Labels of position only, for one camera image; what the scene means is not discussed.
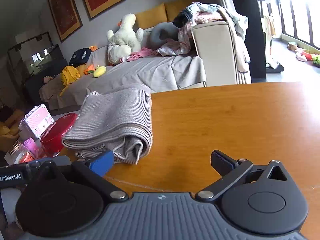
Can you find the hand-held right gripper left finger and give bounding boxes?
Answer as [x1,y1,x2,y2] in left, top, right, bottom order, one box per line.
[37,150,129,203]

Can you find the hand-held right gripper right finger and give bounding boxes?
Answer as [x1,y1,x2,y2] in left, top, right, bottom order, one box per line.
[195,150,288,203]

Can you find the grey striped knit sweater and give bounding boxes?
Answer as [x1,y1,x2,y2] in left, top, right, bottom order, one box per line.
[62,84,154,165]

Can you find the clear glass jar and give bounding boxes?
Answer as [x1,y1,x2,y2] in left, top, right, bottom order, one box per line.
[5,141,36,166]

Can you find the pink jar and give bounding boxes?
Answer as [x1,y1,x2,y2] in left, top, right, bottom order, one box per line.
[22,137,41,158]

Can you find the yellow cloth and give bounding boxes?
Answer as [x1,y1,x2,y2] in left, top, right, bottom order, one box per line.
[0,110,25,143]

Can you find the red round container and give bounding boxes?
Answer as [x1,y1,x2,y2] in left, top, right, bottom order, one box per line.
[40,112,78,158]

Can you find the pink quilted case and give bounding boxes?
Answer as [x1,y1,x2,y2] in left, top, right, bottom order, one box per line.
[20,104,55,140]

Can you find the yellow mango plush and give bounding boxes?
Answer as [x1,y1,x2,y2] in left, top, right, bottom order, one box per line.
[93,66,107,78]

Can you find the yellow backpack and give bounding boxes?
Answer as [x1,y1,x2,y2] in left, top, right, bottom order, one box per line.
[59,66,81,96]

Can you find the dark tank cabinet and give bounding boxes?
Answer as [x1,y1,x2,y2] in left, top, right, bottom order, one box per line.
[24,59,70,101]

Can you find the grey sofa blanket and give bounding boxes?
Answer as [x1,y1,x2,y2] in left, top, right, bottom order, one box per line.
[39,54,207,111]

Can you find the black white appliance base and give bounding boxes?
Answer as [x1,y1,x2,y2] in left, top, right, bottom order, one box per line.
[265,57,285,74]

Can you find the beige sofa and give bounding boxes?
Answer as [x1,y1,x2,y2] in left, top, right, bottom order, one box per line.
[39,1,252,111]

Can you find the small pink cloth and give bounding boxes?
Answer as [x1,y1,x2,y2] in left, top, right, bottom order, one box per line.
[126,47,158,62]

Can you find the pale floral cloth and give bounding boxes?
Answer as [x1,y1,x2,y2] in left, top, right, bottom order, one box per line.
[157,26,195,57]

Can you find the cream plush duck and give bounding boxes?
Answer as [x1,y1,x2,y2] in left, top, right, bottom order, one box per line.
[107,14,145,65]

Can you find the glass fish tank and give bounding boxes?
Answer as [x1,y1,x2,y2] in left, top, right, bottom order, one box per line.
[7,31,68,81]

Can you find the red basin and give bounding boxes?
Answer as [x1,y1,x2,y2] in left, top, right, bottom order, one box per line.
[302,49,315,61]

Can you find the grey neck pillow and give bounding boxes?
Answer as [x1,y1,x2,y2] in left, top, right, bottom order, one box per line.
[150,22,181,50]

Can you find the beige hanging towel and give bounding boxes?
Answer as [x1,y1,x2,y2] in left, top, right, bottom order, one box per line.
[264,15,277,38]

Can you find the pink knit garment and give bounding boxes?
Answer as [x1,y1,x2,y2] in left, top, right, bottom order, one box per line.
[184,10,223,28]

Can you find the black knit garment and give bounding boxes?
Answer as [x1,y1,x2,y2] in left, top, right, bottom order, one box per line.
[172,9,193,28]

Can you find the yellow cushion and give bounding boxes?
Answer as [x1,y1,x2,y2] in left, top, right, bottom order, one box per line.
[135,2,168,31]
[164,0,201,22]

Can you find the black window frame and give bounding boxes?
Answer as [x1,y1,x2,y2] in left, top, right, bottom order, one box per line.
[281,0,320,51]

